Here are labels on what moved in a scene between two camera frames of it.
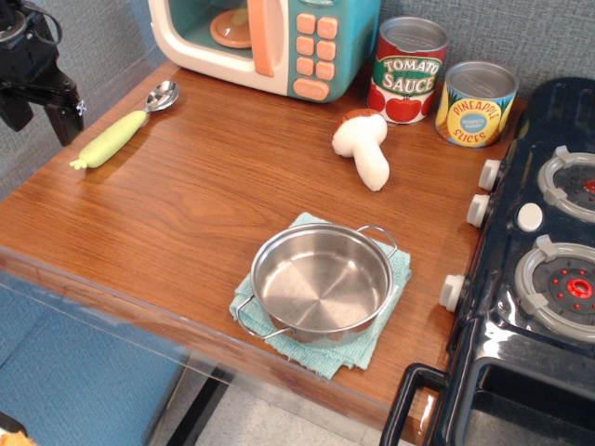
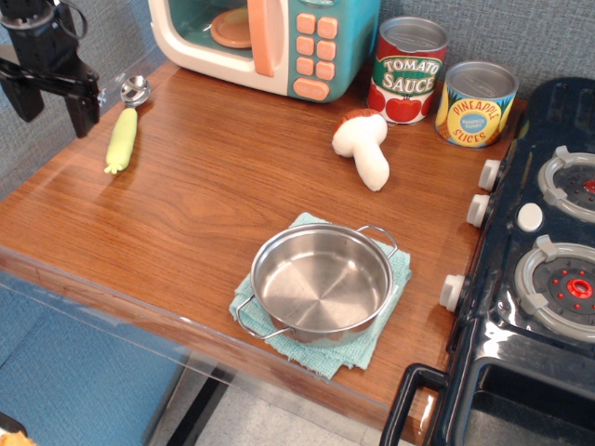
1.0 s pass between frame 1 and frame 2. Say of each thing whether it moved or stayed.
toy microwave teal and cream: stayed
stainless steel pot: stayed
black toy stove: stayed
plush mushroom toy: stayed
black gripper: moved
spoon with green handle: moved
